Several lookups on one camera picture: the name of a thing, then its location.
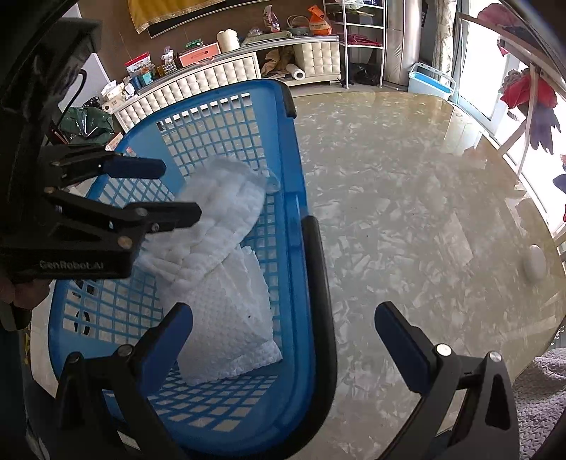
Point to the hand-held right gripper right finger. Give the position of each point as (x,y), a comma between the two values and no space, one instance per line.
(400,345)

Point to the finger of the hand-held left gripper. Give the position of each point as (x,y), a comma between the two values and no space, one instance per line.
(181,216)
(137,168)

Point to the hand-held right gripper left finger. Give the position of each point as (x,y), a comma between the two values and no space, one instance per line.
(170,340)

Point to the white fluffy towel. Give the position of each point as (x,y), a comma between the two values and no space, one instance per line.
(221,208)

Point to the white waffle towel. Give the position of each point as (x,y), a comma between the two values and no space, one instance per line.
(230,327)

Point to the blue plastic laundry basket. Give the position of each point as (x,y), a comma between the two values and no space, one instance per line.
(287,177)

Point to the person's left hand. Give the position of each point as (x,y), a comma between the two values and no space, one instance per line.
(20,294)

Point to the green plastic bag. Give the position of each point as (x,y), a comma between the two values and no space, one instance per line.
(88,124)

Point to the white cardboard box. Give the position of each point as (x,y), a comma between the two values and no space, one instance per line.
(116,93)

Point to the red and white box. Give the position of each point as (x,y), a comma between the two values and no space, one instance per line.
(138,62)

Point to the white tufted cabinet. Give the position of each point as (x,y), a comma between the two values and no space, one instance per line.
(199,79)

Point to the pink box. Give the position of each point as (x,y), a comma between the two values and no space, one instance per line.
(199,55)

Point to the grey knitted blanket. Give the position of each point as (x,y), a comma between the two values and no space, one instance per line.
(544,398)

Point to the white round object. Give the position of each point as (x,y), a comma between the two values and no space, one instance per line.
(535,265)

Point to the cream cylinder roll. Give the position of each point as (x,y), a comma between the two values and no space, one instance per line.
(228,40)

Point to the yellow hanging cloth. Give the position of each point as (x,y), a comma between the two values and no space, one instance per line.
(154,11)

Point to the brown paper bag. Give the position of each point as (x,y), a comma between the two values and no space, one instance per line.
(276,59)

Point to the white paper towel roll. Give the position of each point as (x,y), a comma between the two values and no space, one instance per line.
(295,71)

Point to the orange bag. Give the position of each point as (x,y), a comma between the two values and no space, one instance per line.
(319,24)

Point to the black bag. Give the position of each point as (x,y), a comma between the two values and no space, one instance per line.
(367,75)

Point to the white drying rack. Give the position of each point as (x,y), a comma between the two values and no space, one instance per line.
(519,119)

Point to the white metal shelf rack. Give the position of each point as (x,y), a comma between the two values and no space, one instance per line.
(358,25)

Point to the purple cloth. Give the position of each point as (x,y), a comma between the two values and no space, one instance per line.
(544,128)

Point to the light blue plastic bin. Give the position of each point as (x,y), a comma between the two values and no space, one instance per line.
(426,84)

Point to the red cloth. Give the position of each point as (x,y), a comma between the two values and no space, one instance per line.
(521,90)

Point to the silver standing air conditioner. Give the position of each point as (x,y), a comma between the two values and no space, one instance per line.
(402,40)

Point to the patterned curtain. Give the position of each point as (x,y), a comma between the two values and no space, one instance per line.
(442,31)

